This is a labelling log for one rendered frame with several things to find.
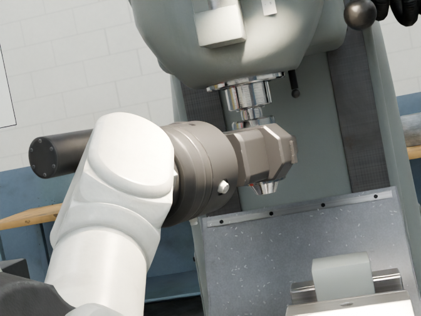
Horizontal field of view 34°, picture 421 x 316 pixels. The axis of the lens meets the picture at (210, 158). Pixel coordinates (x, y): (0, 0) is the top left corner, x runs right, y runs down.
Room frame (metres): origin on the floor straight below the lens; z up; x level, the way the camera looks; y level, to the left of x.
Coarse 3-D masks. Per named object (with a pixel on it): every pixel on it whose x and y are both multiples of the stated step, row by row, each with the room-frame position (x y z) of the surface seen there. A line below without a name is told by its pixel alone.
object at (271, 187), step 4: (264, 184) 0.72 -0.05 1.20; (268, 184) 0.72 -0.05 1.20; (272, 184) 0.72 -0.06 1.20; (276, 184) 0.73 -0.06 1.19; (252, 188) 0.73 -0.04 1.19; (256, 188) 0.73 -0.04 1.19; (260, 188) 0.72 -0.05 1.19; (264, 188) 0.72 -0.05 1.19; (268, 188) 0.72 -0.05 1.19; (272, 188) 0.72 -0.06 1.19; (276, 188) 0.73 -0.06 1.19; (256, 192) 0.73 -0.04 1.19; (260, 192) 0.73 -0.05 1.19; (264, 192) 0.73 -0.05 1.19; (268, 192) 0.73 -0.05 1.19
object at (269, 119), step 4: (264, 116) 0.74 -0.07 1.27; (268, 116) 0.72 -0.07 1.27; (272, 116) 0.73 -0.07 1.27; (244, 120) 0.72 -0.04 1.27; (248, 120) 0.71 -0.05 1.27; (252, 120) 0.71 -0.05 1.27; (256, 120) 0.71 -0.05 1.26; (260, 120) 0.71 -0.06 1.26; (264, 120) 0.72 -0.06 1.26; (268, 120) 0.72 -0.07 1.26; (272, 120) 0.72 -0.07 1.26; (232, 124) 0.73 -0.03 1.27; (236, 124) 0.72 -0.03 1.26; (240, 124) 0.72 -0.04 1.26; (244, 124) 0.72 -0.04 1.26; (248, 124) 0.71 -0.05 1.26; (252, 124) 0.71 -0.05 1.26; (256, 124) 0.71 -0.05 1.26; (260, 124) 0.71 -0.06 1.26; (264, 124) 0.72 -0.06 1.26; (232, 128) 0.73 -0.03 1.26; (236, 128) 0.72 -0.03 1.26; (240, 128) 0.72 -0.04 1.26; (244, 128) 0.72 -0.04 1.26
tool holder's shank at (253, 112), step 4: (244, 108) 0.72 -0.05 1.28; (248, 108) 0.72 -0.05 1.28; (252, 108) 0.72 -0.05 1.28; (256, 108) 0.73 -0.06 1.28; (260, 108) 0.73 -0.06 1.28; (244, 112) 0.73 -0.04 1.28; (248, 112) 0.73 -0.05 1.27; (252, 112) 0.73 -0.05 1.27; (256, 112) 0.73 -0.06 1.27; (260, 112) 0.73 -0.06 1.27; (244, 116) 0.73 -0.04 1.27; (248, 116) 0.73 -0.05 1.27; (252, 116) 0.73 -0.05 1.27; (256, 116) 0.73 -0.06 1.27; (260, 116) 0.73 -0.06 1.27
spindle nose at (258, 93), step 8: (232, 88) 0.72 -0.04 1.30; (240, 88) 0.71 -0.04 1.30; (248, 88) 0.71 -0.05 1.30; (256, 88) 0.71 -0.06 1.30; (264, 88) 0.72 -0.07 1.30; (232, 96) 0.72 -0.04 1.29; (240, 96) 0.72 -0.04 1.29; (248, 96) 0.71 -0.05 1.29; (256, 96) 0.71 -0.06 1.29; (264, 96) 0.72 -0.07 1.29; (232, 104) 0.72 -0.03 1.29; (240, 104) 0.72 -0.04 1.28; (248, 104) 0.71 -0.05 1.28; (256, 104) 0.71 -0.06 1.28; (264, 104) 0.72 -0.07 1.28
